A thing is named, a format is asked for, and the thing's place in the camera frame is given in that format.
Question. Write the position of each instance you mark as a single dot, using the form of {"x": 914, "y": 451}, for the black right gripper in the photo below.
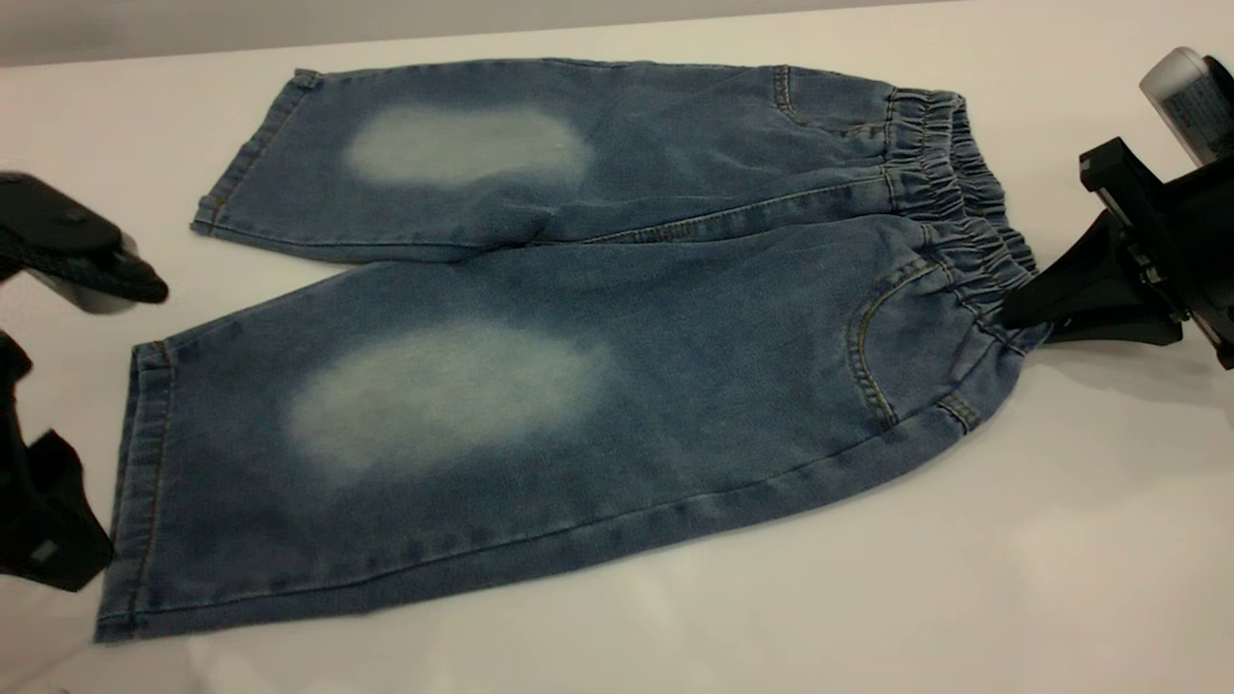
{"x": 1195, "y": 241}

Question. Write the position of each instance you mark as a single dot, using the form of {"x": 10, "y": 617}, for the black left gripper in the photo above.
{"x": 13, "y": 482}

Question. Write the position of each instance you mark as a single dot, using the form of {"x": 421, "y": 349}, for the blue denim pants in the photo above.
{"x": 675, "y": 337}

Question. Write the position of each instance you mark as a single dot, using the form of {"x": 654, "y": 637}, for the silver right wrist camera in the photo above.
{"x": 1191, "y": 96}

